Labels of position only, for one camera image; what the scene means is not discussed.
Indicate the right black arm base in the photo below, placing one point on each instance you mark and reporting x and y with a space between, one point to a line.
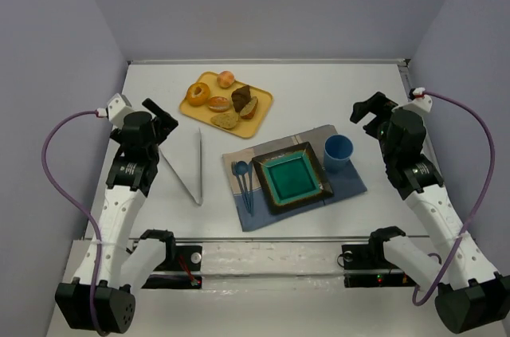
362 270

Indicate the blue beige cloth placemat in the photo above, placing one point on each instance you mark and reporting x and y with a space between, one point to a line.
345 183

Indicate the orange bagel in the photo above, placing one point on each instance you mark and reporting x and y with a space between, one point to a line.
198 94

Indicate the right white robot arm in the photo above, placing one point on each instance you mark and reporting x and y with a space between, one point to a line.
467 289

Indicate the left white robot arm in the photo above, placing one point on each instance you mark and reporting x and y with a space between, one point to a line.
101 295

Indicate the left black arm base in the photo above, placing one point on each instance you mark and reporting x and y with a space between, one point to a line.
182 273

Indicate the blue plastic cup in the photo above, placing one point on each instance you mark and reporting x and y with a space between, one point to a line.
337 152

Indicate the round bread roll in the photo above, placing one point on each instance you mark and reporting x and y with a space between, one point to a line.
225 79

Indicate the filled sandwich bun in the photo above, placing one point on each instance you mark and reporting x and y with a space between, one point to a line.
218 104

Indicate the sliced baguette piece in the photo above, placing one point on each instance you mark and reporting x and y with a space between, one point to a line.
248 111

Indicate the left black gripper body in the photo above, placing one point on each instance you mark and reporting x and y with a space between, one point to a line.
162 121

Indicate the square teal ceramic plate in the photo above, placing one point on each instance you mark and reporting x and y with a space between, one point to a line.
291 178

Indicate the blue plastic spoon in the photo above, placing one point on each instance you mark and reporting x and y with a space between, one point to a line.
241 169

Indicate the dark brown bread chunk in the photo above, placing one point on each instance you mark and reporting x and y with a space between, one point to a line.
240 98

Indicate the metal tongs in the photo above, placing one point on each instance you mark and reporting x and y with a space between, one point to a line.
183 154

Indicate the yellow plastic tray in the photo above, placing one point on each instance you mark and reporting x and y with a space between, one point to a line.
245 128

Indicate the metal table edge rail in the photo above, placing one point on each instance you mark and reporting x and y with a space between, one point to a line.
275 61

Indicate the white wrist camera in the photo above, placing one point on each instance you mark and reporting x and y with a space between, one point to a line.
118 107
420 102

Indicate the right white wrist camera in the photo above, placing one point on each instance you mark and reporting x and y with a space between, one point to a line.
420 102

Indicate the seeded bread slice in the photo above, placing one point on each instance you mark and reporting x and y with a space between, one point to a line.
226 120

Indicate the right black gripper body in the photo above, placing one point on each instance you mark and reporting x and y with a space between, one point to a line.
372 112

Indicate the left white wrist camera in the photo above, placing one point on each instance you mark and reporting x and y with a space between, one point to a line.
118 107

